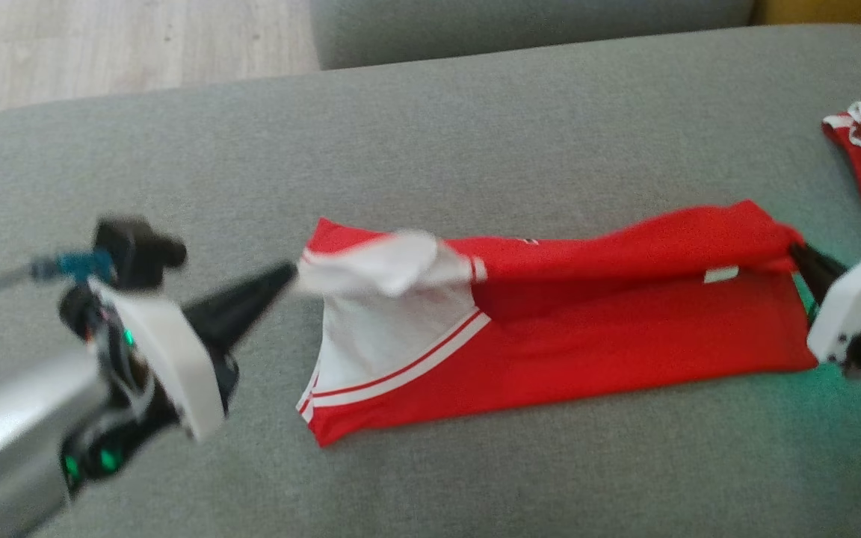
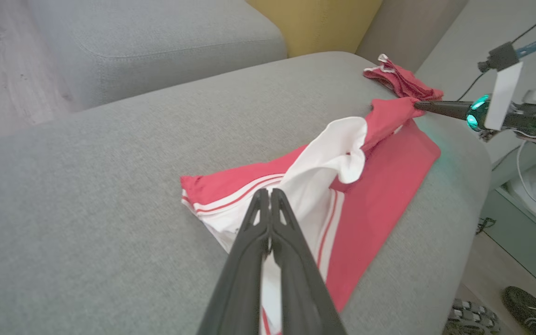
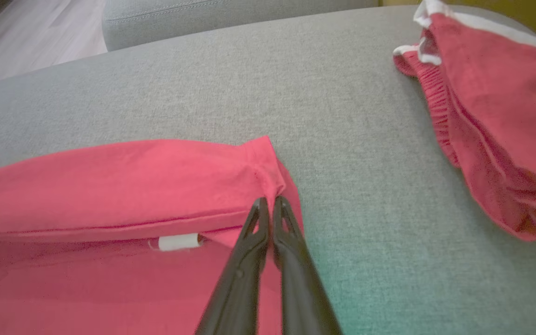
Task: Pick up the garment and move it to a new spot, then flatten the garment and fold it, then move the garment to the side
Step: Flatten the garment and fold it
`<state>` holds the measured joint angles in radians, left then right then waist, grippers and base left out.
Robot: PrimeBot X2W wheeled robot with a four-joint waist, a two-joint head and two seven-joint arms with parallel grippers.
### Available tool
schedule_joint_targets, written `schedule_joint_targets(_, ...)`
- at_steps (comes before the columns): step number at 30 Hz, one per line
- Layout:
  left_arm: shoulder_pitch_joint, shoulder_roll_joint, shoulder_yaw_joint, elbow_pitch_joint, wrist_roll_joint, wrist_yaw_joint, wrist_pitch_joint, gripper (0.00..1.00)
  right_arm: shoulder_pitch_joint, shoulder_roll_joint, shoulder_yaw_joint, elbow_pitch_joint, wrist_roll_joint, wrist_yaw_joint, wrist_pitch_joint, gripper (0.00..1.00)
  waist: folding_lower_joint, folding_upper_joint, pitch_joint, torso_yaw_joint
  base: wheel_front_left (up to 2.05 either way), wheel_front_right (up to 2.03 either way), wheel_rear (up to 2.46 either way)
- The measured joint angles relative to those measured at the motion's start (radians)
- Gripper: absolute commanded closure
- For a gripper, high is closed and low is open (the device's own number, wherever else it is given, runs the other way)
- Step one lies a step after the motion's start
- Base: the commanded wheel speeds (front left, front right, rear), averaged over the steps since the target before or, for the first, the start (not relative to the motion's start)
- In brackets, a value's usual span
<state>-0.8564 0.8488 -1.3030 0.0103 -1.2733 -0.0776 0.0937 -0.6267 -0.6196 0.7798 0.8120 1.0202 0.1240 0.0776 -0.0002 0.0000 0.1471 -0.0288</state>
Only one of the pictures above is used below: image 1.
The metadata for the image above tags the red white sports jersey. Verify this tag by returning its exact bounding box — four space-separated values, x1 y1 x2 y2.
296 200 820 448

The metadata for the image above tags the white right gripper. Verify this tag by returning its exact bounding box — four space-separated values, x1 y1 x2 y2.
789 242 861 416

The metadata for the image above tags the mustard yellow upholstered furniture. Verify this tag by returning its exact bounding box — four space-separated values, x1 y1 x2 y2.
755 0 861 36

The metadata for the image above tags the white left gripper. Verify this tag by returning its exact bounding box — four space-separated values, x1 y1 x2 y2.
59 262 299 488

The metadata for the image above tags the grey sofa section cushion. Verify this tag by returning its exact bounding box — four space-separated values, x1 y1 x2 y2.
309 0 757 72

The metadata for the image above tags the grey fabric sofa seat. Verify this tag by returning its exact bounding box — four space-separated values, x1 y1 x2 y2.
0 22 861 538

